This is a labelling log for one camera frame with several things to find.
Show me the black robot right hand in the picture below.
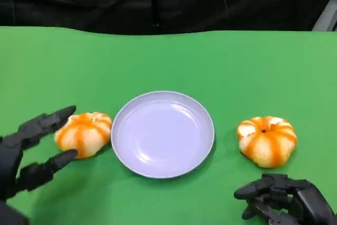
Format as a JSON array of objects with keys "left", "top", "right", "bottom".
[{"left": 233, "top": 173, "right": 337, "bottom": 225}]

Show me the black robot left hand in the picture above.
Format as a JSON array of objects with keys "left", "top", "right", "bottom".
[{"left": 0, "top": 105, "right": 78, "bottom": 202}]

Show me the orange white toy bread roll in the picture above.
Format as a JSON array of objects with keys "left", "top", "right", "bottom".
[{"left": 54, "top": 112, "right": 113, "bottom": 159}]

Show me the toy bread roll with dark hole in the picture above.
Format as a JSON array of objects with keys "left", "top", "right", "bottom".
[{"left": 236, "top": 115, "right": 298, "bottom": 169}]

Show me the lilac plate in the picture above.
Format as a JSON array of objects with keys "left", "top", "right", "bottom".
[{"left": 110, "top": 91, "right": 215, "bottom": 179}]

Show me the green table cloth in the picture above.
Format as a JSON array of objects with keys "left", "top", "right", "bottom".
[{"left": 0, "top": 26, "right": 337, "bottom": 225}]

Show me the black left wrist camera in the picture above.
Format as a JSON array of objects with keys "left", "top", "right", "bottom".
[{"left": 0, "top": 200, "right": 30, "bottom": 225}]

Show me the grey metal frame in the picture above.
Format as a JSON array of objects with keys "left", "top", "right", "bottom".
[{"left": 312, "top": 0, "right": 337, "bottom": 32}]

